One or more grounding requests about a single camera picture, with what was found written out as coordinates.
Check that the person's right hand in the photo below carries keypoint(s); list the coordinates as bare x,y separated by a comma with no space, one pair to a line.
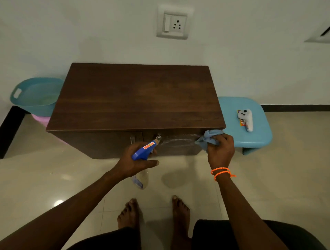
220,154

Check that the person's left hand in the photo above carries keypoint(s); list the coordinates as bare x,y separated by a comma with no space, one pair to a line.
127,162

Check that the person's right fingers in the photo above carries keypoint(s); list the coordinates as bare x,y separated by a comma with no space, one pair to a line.
223,138

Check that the person's left thumb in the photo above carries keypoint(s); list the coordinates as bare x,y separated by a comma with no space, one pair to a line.
149,163

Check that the blue-headed clear spray bottle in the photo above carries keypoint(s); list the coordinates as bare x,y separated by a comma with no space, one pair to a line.
144,152

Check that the light blue cleaning cloth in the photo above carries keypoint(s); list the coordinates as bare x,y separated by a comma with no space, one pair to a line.
206,140

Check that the person's left forearm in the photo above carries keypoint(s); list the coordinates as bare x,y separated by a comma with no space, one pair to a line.
56,219

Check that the person's right forearm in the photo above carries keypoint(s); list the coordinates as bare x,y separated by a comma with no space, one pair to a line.
245,216

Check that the small colourful packet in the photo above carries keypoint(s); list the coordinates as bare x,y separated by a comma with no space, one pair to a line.
242,124

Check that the white handheld controller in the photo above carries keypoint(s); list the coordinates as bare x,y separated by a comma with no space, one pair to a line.
246,118

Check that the light blue plastic stool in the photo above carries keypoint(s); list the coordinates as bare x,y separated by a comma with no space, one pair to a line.
254,139

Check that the person's left foot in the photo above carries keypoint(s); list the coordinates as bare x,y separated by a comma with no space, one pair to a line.
129,213

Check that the person's foot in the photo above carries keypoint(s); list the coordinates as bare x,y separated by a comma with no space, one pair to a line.
129,213
181,219

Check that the person's right foot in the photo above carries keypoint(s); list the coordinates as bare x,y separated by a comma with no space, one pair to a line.
181,219

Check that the dark brown wooden cabinet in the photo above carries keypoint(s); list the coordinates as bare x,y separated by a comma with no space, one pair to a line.
136,97

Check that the black shorts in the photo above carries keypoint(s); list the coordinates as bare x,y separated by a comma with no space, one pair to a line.
214,235

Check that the pink plastic stool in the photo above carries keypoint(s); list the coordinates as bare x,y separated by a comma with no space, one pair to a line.
42,120

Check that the teal plastic basin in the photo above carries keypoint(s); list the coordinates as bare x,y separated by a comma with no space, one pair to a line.
36,95

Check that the white wall socket switch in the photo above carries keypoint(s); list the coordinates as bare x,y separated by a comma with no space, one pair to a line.
175,23

